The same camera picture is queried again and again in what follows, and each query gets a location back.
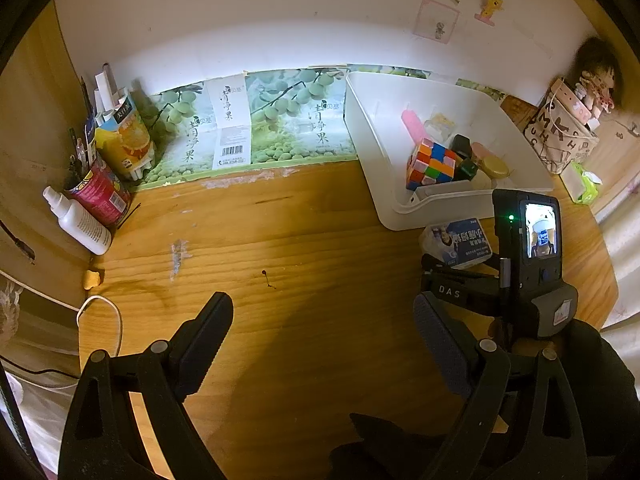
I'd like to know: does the blue floss pick box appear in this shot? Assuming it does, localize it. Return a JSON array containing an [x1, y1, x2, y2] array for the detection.
[[419, 218, 492, 270]]

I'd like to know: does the green black small box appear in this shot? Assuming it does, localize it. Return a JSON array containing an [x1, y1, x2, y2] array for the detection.
[[449, 134, 478, 181]]

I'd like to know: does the colourful rubiks cube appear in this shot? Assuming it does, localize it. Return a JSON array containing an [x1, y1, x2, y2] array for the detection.
[[406, 139, 456, 191]]

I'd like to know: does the pink cylindrical case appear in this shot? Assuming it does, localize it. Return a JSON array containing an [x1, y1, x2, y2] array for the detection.
[[400, 110, 428, 144]]

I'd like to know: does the white compact camera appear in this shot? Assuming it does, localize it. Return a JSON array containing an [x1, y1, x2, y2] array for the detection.
[[413, 180, 476, 200]]

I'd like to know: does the green tissue pack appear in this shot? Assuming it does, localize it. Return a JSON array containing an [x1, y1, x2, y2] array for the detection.
[[560, 162, 602, 205]]

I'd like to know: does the patterned canvas bag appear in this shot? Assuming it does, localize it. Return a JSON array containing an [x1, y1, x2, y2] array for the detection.
[[524, 90, 599, 174]]

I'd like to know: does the white spray bottle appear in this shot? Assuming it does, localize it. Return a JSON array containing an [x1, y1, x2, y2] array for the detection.
[[42, 186, 112, 256]]

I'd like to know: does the brown haired doll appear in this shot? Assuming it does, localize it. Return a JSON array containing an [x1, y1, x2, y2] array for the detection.
[[572, 37, 622, 119]]

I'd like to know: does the white plastic storage bin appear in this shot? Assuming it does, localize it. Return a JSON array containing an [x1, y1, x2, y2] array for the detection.
[[344, 72, 553, 231]]

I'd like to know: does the red printed can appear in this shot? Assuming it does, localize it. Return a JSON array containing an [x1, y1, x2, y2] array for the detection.
[[65, 155, 131, 229]]

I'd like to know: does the green fruit printed box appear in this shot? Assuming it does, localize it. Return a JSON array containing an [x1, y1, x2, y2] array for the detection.
[[134, 64, 506, 191]]

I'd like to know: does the orange juice carton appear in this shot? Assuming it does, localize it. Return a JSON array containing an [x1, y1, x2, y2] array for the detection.
[[96, 90, 155, 182]]

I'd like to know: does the white charging cable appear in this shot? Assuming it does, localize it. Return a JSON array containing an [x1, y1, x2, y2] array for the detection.
[[0, 268, 125, 359]]

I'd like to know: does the pink strap on bag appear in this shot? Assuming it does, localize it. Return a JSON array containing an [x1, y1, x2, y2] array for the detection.
[[549, 77, 601, 134]]

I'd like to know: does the pink square wall sticker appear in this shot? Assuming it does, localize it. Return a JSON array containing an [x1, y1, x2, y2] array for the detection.
[[413, 0, 460, 44]]

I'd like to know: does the yellow duck wall hook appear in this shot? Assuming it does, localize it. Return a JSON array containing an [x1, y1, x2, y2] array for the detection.
[[474, 0, 503, 26]]

